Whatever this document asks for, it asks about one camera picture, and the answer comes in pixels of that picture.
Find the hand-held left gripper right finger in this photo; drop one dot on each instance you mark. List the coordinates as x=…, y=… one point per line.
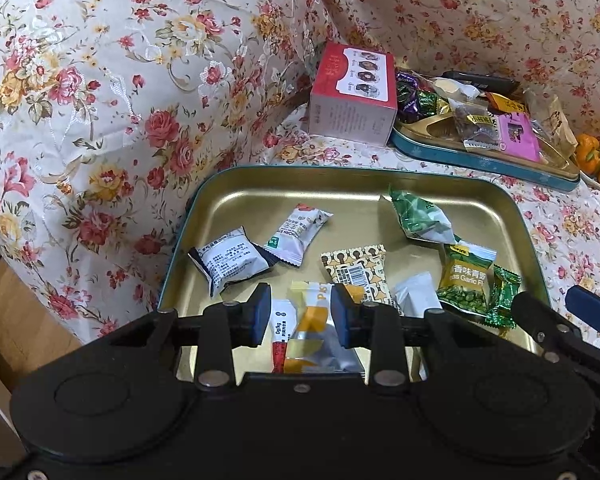
x=341, y=316

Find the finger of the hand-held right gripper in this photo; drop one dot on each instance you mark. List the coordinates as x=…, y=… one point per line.
x=595, y=310
x=530, y=312

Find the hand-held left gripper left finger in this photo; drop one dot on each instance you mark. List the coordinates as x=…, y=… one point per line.
x=262, y=310

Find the red and white snack packet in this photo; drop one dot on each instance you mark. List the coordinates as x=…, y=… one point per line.
x=282, y=330

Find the green foil candy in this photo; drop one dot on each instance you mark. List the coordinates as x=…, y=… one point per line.
x=502, y=297

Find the yellow and silver snack packet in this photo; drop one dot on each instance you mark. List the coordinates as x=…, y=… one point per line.
x=312, y=330

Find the beige patterned snack packet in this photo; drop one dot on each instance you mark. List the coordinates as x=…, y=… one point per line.
x=357, y=270

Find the white and black snack packet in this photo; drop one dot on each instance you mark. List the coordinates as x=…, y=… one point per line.
x=230, y=260

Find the green peas snack packet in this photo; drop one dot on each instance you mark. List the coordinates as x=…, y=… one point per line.
x=462, y=280

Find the plain white snack packet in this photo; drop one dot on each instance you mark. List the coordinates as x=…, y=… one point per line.
x=417, y=292

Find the white packet with orange print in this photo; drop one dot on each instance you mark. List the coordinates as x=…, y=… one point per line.
x=295, y=232

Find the blue tin tray gold inside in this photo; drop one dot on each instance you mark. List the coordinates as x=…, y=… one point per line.
x=260, y=200

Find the dark green and white packet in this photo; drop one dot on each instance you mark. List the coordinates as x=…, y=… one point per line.
x=420, y=215

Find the pile of tangerines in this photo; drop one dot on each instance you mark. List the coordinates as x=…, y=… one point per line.
x=587, y=152

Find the blue tin filled with packets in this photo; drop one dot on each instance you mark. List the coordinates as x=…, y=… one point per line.
x=480, y=160

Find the pink snack packet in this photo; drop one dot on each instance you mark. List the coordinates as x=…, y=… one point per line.
x=517, y=137

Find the brown paper packet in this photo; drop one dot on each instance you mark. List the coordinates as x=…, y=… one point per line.
x=555, y=122

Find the clear packet with dark snack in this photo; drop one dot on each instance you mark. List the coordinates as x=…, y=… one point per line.
x=480, y=127

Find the red and white carton box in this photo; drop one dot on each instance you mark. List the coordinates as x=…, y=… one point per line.
x=350, y=105

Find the orange snack packet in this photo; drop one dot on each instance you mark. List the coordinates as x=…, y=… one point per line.
x=505, y=102

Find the black remote control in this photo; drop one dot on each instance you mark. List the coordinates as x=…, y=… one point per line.
x=485, y=80

